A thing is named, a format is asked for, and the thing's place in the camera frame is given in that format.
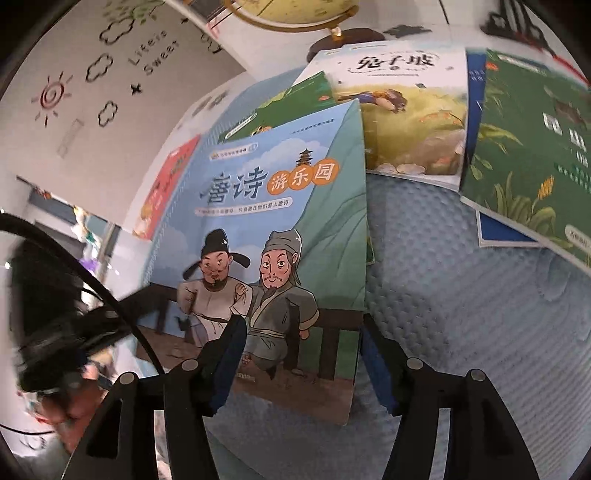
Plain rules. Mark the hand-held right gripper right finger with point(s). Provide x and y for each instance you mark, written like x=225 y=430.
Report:
x=376 y=369

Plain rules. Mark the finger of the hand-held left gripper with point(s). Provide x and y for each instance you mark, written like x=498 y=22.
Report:
x=124 y=309

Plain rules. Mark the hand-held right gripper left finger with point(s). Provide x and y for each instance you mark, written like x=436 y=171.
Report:
x=228 y=364

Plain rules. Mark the light blue cartoon figures book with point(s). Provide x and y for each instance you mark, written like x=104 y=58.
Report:
x=277 y=207

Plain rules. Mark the white book yellow field cover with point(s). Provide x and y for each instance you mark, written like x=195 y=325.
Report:
x=406 y=115

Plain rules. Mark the olive green book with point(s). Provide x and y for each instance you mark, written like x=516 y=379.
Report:
x=277 y=104

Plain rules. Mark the dark blue book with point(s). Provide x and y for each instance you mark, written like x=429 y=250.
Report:
x=475 y=92

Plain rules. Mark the person's left hand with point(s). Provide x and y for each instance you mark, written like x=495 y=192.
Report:
x=74 y=406

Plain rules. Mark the light blue textured mat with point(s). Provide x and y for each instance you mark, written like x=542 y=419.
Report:
x=461 y=323

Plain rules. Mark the red cover book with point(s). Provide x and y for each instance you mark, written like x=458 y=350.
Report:
x=166 y=189

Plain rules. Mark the dark green plant cover book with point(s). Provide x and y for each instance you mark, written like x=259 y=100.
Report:
x=517 y=161

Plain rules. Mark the yellow globe on wooden base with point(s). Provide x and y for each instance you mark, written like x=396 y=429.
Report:
x=286 y=11

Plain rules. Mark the red flower ornament on stand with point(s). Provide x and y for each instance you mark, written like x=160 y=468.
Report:
x=512 y=27

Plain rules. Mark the black wall stickers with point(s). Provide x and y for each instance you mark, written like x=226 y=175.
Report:
x=135 y=89

